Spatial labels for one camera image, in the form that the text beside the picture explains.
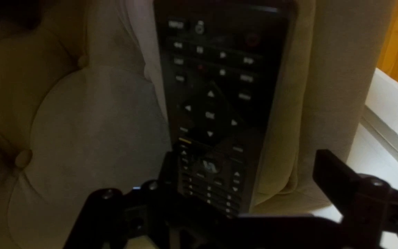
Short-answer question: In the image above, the white wooden trim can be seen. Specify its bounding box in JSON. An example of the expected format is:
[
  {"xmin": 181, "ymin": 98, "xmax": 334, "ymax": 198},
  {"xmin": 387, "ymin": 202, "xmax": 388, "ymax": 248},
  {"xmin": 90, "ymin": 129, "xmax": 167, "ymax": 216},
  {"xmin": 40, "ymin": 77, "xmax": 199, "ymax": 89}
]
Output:
[{"xmin": 346, "ymin": 68, "xmax": 398, "ymax": 249}]

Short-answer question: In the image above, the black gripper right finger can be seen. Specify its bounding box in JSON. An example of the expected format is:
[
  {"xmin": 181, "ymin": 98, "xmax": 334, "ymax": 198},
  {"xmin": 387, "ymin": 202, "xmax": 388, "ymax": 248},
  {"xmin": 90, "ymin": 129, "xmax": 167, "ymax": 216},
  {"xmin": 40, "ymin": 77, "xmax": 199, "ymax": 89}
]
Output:
[{"xmin": 312, "ymin": 148, "xmax": 398, "ymax": 249}]

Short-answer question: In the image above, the grey tufted sofa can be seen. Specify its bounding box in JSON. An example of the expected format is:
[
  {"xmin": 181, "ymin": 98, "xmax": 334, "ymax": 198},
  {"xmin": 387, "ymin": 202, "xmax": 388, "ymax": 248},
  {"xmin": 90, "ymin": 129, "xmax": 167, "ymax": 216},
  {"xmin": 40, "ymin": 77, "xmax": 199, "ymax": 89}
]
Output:
[{"xmin": 0, "ymin": 0, "xmax": 397, "ymax": 249}]

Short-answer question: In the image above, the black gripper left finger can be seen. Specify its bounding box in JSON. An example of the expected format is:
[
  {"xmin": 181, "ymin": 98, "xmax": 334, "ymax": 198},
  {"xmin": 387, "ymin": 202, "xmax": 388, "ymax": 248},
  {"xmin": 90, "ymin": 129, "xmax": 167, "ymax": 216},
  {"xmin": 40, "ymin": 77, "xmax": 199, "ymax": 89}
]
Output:
[{"xmin": 65, "ymin": 149, "xmax": 182, "ymax": 249}]

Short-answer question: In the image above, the black remote control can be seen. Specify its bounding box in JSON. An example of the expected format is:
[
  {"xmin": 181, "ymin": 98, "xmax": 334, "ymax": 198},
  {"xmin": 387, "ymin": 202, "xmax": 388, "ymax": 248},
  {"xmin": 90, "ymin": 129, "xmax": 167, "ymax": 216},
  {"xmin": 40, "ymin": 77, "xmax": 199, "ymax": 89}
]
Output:
[{"xmin": 152, "ymin": 0, "xmax": 297, "ymax": 220}]

